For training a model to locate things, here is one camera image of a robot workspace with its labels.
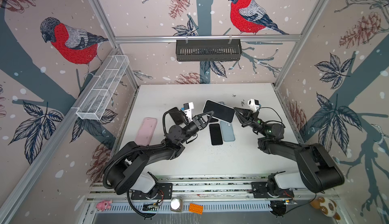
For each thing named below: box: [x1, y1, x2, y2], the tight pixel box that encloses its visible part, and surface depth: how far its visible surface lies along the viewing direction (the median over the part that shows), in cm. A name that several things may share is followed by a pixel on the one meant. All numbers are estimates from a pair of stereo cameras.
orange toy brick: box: [188, 203, 204, 215], surface depth 70 cm
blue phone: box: [209, 123, 223, 146], surface depth 95 cm
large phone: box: [219, 120, 236, 142], surface depth 97 cm
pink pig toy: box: [96, 199, 113, 212], surface depth 70 cm
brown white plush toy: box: [309, 196, 341, 221], surface depth 69 cm
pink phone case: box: [134, 117, 158, 147], surface depth 94 cm
